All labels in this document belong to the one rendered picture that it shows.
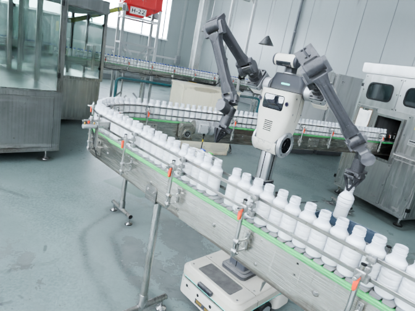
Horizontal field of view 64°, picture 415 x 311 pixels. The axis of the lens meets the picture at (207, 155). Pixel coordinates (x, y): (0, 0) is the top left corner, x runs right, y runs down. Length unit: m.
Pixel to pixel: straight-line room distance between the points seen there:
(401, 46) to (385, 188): 9.37
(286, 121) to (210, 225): 0.79
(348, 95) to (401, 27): 6.10
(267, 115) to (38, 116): 3.15
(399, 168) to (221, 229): 3.76
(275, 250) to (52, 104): 3.68
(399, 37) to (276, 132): 12.21
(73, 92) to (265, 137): 5.06
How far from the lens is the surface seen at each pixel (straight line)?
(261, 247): 1.32
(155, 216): 1.88
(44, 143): 4.60
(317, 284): 1.23
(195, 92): 5.61
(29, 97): 4.42
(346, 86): 8.25
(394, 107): 5.06
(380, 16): 14.42
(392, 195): 5.00
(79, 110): 6.75
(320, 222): 1.19
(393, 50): 13.96
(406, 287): 1.14
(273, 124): 1.97
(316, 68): 1.41
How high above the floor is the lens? 1.57
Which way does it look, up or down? 15 degrees down
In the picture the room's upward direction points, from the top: 11 degrees clockwise
